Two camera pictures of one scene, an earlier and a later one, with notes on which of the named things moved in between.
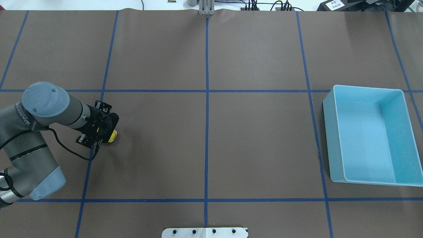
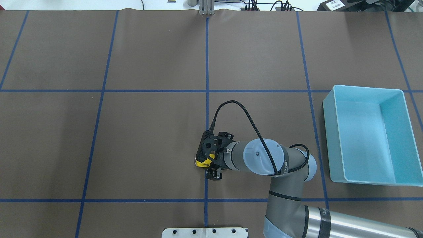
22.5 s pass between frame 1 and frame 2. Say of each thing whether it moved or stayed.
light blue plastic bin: stayed
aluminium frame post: stayed
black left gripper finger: moved
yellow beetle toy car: moved
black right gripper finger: moved
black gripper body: moved
